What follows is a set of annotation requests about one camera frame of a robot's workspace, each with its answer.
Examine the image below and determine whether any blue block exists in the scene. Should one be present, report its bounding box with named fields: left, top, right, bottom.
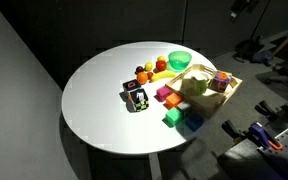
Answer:
left=184, top=112, right=205, bottom=132

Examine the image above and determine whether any white table pedestal base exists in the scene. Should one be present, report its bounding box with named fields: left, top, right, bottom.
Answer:
left=148, top=153, right=162, bottom=180

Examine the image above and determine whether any yellow toy lemon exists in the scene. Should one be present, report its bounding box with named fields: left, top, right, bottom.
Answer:
left=144, top=61, right=154, bottom=72

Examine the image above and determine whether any black light stand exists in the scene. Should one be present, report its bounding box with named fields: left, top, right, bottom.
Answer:
left=233, top=0, right=275, bottom=64

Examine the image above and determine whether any black soft letter cube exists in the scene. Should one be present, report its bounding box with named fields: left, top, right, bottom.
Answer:
left=122, top=79, right=142, bottom=93

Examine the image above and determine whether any green plastic bowl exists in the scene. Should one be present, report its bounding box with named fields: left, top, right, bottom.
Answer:
left=167, top=50, right=193, bottom=72

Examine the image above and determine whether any wooden tray box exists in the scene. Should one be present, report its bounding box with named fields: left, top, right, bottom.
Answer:
left=165, top=63, right=244, bottom=118

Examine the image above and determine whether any magenta block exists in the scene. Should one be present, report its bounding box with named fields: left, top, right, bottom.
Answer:
left=155, top=85, right=172, bottom=102

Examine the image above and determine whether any orange toy fruit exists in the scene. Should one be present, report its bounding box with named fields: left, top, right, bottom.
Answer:
left=136, top=71, right=149, bottom=85

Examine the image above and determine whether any orange block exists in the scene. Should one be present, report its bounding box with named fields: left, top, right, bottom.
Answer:
left=164, top=92, right=184, bottom=110

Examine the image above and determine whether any black robot mount stand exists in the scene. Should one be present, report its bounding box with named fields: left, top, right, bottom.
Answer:
left=217, top=139, right=285, bottom=180

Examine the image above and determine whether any red toy tomato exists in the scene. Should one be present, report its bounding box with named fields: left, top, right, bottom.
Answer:
left=155, top=60, right=168, bottom=72

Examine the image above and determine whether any grey block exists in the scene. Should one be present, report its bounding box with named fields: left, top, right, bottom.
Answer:
left=177, top=100, right=192, bottom=117

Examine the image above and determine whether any yellow-green block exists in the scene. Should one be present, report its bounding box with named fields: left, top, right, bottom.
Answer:
left=183, top=75, right=209, bottom=96

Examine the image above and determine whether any green block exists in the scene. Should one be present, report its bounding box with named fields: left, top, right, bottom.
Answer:
left=165, top=107, right=184, bottom=128

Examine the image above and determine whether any colourful soft number cube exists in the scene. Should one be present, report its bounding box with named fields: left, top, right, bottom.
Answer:
left=209, top=69, right=233, bottom=93

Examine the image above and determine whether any yellow toy banana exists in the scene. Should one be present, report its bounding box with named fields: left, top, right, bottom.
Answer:
left=150, top=69, right=177, bottom=83

